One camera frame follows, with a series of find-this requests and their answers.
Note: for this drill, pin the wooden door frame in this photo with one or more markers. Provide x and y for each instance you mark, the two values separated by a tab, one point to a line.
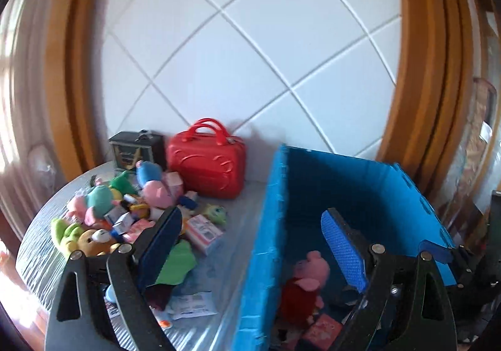
430	61
74	61

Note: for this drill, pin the green pointed plush toy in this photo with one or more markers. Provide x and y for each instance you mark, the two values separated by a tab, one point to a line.
123	183

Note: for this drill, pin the patterned wrapped mattress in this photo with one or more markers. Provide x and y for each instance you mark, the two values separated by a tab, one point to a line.
477	132

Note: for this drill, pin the green plush cloth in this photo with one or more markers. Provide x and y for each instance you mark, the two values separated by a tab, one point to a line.
178	263

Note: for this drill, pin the black gift box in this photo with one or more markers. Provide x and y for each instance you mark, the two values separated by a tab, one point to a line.
129	151

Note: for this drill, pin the white plastic bag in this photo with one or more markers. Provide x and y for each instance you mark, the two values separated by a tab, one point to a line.
43	163

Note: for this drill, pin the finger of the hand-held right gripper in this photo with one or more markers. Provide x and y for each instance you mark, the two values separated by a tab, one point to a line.
436	251

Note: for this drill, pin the pig plush in red dress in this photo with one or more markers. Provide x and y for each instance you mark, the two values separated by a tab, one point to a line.
303	288

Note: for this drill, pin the small white box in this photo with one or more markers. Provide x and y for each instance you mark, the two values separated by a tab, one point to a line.
123	222

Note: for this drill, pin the pink elephant plush toy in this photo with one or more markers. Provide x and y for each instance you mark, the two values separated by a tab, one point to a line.
76	204

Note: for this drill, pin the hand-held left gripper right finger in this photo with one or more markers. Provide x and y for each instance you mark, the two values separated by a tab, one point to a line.
344	253

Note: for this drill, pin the pink pig plush toy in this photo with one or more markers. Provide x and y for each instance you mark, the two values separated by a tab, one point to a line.
160	192

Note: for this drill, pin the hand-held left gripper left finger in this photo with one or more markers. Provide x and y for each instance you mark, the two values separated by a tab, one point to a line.
156	253

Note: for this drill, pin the pale curtain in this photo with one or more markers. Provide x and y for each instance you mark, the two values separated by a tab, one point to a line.
23	120

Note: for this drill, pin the teal plush toy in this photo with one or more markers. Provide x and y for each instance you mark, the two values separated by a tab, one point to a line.
100	200

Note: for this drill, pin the brown bear plush toy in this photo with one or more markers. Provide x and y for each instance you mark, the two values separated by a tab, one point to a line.
94	243

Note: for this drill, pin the green frog plush toy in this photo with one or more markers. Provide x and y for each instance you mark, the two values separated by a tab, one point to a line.
64	235

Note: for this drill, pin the pink printed box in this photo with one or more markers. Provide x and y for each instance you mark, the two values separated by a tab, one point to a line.
323	331

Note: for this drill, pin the cloth covered desktop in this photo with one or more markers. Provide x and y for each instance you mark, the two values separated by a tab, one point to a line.
219	269

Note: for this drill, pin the dark red plush item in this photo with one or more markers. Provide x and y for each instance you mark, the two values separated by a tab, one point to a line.
159	296

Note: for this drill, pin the blue plush toy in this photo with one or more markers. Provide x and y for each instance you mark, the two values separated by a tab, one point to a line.
148	173

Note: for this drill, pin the pink white small carton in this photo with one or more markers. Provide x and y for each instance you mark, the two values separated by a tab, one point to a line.
203	235

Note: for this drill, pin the red small suitcase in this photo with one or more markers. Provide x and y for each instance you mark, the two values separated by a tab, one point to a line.
205	163

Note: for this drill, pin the small green monster plush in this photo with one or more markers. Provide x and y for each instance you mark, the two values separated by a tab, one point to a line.
216	214

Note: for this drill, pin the blue plastic crate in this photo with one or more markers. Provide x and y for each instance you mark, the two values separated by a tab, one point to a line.
270	218

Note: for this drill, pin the white printed packet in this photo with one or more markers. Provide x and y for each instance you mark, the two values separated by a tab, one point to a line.
193	306

